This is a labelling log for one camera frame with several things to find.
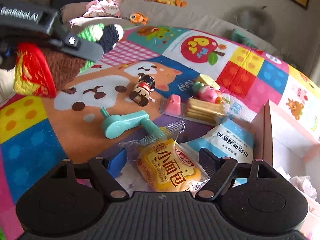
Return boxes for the pink cardboard box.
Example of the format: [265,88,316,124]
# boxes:
[251,101,319,201]

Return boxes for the packaged wafer biscuits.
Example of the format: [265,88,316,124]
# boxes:
[181,98,227,126]

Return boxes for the blue white cotton pads pack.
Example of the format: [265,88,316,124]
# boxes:
[186,118,256,185]

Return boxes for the orange clownfish plush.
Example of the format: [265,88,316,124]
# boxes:
[129,12,149,25]

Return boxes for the teal plastic hand crank toy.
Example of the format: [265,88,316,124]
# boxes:
[100,107,164,139]

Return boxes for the colourful cartoon play mat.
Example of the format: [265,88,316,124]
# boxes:
[1,27,319,239]

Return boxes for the beige bed sheet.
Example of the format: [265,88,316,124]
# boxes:
[118,0,319,77]

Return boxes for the pink plastic jelly cup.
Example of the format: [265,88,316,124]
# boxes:
[159,94,182,116]

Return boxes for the crumpled white tissue paper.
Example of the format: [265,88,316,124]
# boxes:
[290,176,317,200]

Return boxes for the yellow packaged small bread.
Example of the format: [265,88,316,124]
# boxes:
[117,120,209,194]

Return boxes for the yellow round sponge toy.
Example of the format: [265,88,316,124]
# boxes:
[195,74,220,90]

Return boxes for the grey round fan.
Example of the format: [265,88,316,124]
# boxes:
[225,5,275,43]

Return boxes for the teal cloth item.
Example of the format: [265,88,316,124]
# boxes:
[231,29,258,49]

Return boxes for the green brown crochet doll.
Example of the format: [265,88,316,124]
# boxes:
[13,23,124,98]

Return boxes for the wind-up soldier toy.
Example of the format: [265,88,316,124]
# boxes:
[129,73,156,107]

